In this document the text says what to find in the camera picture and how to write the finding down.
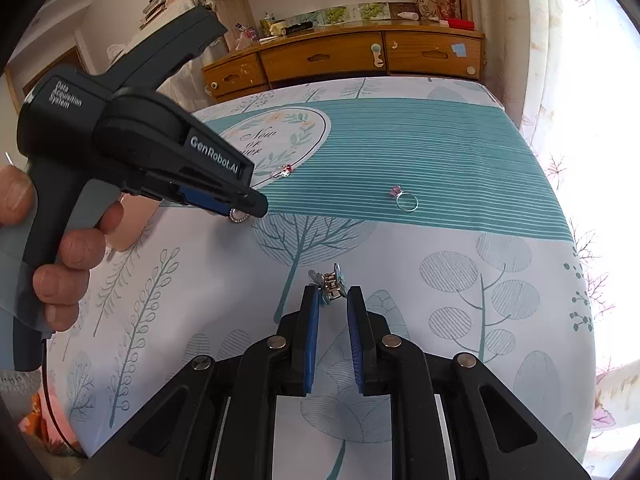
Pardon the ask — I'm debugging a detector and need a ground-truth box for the person's left hand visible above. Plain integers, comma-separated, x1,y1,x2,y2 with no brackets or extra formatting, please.
1,159,120,332

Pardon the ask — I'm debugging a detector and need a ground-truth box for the pink plastic tray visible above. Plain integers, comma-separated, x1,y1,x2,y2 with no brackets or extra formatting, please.
106,194,160,252

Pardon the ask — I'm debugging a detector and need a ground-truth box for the silver flower earring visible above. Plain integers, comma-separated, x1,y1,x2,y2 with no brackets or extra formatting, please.
308,263,347,306

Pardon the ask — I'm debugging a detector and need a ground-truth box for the red pouch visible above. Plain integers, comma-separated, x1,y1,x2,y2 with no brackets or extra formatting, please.
447,18,475,32

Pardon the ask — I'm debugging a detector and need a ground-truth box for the floral window curtain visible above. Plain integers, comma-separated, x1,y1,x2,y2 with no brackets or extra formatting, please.
471,0,639,477

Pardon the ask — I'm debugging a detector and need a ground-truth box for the wooden desk with drawers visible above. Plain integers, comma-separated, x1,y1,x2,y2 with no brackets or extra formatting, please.
202,22,485,103

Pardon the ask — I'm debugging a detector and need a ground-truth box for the brown wooden door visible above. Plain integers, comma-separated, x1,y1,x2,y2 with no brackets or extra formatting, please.
22,46,88,98

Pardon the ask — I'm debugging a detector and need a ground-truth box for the tree pattern tablecloth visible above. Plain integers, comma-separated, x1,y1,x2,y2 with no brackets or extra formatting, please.
48,78,594,457

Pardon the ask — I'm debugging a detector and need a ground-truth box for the silver ring pink stone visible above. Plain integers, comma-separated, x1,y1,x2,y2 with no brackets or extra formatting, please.
390,185,420,212

